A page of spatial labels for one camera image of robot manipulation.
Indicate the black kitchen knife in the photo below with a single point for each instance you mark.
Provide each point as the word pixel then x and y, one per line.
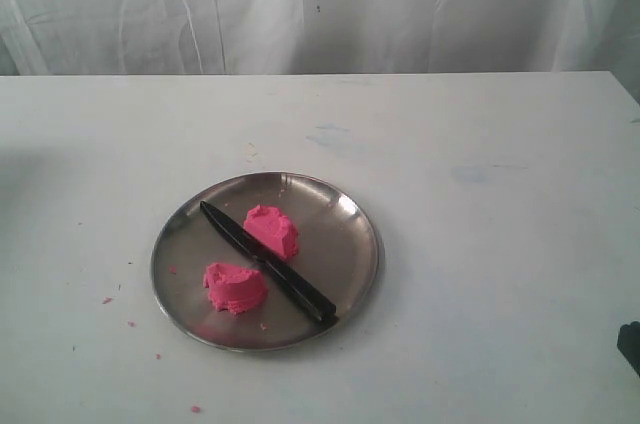
pixel 302 293

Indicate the white backdrop curtain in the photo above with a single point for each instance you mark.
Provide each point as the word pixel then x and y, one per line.
pixel 48 37

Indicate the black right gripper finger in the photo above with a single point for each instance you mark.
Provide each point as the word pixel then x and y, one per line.
pixel 628 344

